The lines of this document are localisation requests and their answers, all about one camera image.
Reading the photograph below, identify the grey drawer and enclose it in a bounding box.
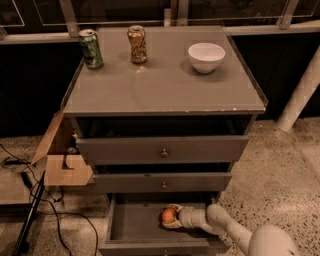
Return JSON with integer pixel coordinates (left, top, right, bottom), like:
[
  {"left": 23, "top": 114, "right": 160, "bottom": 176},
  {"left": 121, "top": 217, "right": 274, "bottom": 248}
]
[
  {"left": 99, "top": 192, "right": 229, "bottom": 256},
  {"left": 70, "top": 117, "right": 255, "bottom": 166},
  {"left": 93, "top": 163, "right": 232, "bottom": 193}
]

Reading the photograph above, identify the grey drawer cabinet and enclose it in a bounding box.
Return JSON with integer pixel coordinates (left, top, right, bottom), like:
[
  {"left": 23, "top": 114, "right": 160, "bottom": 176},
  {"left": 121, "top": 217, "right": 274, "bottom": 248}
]
[{"left": 60, "top": 25, "right": 269, "bottom": 256}]

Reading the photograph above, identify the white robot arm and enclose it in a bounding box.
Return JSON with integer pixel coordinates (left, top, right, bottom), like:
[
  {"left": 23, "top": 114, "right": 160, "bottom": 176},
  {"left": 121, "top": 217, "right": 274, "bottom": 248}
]
[{"left": 160, "top": 47, "right": 320, "bottom": 256}]

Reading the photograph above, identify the white ceramic bowl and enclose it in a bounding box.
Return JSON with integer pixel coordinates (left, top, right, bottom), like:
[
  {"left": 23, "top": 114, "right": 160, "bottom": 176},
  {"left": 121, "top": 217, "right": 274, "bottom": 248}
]
[{"left": 188, "top": 43, "right": 225, "bottom": 74}]

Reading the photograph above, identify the metal window railing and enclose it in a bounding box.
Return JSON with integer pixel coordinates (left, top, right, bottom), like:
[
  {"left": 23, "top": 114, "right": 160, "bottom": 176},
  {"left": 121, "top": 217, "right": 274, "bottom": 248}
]
[{"left": 0, "top": 0, "right": 320, "bottom": 44}]

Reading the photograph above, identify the grey middle drawer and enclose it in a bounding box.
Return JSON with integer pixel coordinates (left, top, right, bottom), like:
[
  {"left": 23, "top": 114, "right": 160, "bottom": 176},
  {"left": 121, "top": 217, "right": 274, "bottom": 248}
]
[{"left": 93, "top": 163, "right": 232, "bottom": 193}]

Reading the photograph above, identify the grey top drawer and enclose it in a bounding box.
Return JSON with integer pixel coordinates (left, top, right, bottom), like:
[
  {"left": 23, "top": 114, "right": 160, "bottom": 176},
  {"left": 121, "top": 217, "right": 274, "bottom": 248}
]
[{"left": 70, "top": 117, "right": 255, "bottom": 166}]

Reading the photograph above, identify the grey bottom drawer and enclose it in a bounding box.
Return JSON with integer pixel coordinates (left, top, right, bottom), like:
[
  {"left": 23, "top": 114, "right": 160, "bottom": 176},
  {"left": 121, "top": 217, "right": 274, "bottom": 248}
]
[{"left": 99, "top": 192, "right": 229, "bottom": 256}]

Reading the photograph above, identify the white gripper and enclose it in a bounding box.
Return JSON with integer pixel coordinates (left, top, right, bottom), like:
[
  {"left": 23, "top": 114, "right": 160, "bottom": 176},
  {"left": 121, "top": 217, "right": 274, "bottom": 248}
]
[{"left": 162, "top": 204, "right": 207, "bottom": 229}]

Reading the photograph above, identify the orange fruit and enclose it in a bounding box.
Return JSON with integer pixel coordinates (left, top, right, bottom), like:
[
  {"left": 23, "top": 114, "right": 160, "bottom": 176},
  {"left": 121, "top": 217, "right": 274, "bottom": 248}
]
[{"left": 161, "top": 207, "right": 176, "bottom": 223}]

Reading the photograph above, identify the open cardboard box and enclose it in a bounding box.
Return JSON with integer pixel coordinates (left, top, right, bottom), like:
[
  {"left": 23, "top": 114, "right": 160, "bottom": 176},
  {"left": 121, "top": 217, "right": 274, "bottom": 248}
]
[{"left": 31, "top": 110, "right": 93, "bottom": 186}]

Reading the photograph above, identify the black cable on floor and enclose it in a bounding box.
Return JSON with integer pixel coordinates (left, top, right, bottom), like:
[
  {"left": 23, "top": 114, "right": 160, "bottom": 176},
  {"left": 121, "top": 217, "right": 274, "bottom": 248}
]
[{"left": 0, "top": 143, "right": 100, "bottom": 256}]

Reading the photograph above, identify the orange soda can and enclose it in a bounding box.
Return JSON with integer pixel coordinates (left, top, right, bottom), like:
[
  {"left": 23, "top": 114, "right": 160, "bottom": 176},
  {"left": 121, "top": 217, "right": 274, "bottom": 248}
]
[{"left": 127, "top": 25, "right": 147, "bottom": 64}]

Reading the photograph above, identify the green soda can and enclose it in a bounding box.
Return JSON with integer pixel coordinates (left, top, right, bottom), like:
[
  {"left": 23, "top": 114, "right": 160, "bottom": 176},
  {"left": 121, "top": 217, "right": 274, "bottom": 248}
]
[{"left": 79, "top": 29, "right": 103, "bottom": 69}]

